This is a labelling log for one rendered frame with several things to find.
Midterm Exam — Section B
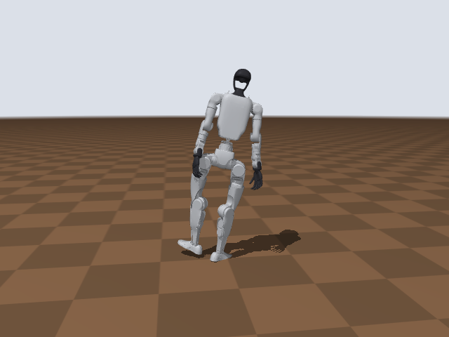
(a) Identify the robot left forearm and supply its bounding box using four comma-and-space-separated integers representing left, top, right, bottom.
194, 120, 209, 154

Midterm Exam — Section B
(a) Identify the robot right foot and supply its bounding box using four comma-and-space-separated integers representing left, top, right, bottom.
210, 251, 232, 262

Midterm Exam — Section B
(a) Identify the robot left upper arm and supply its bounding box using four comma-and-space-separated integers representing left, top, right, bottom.
203, 93, 224, 131

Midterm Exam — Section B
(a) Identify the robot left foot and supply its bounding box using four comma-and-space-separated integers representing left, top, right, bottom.
177, 239, 202, 255

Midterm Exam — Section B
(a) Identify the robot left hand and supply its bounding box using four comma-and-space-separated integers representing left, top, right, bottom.
192, 148, 203, 178

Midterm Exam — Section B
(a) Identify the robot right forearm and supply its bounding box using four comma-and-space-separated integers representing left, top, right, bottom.
251, 133, 262, 169

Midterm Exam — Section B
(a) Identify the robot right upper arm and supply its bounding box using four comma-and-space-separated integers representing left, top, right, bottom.
250, 102, 263, 142

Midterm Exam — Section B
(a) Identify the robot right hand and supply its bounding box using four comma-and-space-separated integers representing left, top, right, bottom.
250, 161, 262, 190

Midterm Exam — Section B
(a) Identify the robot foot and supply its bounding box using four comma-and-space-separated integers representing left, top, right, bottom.
177, 239, 202, 255
210, 251, 232, 262

